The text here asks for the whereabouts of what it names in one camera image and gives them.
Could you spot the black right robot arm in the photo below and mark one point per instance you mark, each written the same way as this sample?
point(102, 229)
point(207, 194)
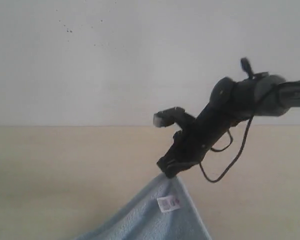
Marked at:
point(230, 103)

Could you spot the light blue terry towel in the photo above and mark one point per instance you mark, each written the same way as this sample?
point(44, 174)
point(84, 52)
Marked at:
point(141, 218)

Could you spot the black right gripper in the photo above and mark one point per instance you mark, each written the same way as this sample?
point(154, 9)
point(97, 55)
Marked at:
point(189, 148)

